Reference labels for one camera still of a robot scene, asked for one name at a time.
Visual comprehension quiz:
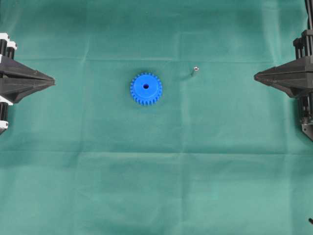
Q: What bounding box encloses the blue plastic gear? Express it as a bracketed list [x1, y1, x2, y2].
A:
[130, 72, 163, 106]

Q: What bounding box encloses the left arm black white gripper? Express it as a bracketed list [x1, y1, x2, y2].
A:
[0, 32, 56, 135]

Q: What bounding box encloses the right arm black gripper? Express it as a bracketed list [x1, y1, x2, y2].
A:
[253, 28, 313, 141]

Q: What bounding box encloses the black cable top right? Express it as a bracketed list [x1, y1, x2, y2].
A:
[303, 0, 313, 32]

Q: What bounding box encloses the green table cloth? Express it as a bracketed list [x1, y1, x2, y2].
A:
[0, 0, 313, 235]

